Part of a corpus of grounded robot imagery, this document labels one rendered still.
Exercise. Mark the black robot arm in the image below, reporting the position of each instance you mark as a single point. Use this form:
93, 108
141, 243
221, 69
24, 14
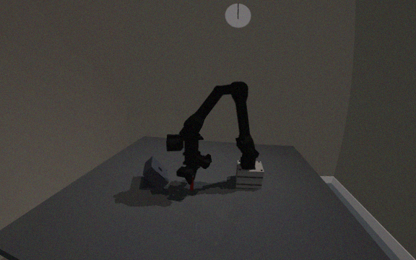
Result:
191, 127

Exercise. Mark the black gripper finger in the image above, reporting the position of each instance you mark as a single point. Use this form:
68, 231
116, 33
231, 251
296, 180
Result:
195, 169
189, 180

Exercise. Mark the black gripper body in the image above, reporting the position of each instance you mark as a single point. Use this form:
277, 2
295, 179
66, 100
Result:
188, 171

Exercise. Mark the grey flat panel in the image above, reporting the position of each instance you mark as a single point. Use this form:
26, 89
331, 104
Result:
155, 175

